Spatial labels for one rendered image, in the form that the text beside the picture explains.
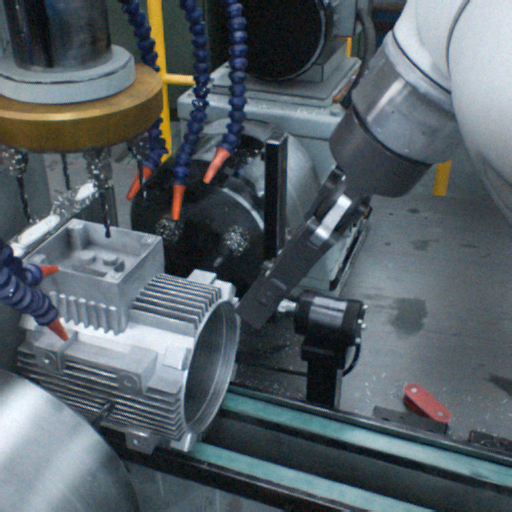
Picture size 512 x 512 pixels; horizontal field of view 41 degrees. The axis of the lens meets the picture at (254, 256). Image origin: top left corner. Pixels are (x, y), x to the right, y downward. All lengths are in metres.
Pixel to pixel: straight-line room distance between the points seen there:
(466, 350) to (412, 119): 0.77
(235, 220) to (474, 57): 0.62
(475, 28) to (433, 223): 1.20
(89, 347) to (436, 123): 0.46
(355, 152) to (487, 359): 0.75
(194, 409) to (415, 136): 0.49
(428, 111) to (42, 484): 0.38
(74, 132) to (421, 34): 0.31
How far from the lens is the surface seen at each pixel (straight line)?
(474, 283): 1.37
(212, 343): 0.87
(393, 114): 0.47
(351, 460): 0.88
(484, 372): 1.17
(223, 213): 0.93
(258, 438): 0.90
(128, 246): 0.82
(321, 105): 1.12
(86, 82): 0.64
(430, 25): 0.44
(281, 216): 0.81
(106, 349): 0.76
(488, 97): 0.33
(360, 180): 0.50
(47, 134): 0.63
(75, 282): 0.75
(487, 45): 0.35
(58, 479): 0.57
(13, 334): 0.80
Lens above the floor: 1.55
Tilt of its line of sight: 33 degrees down
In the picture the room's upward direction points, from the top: straight up
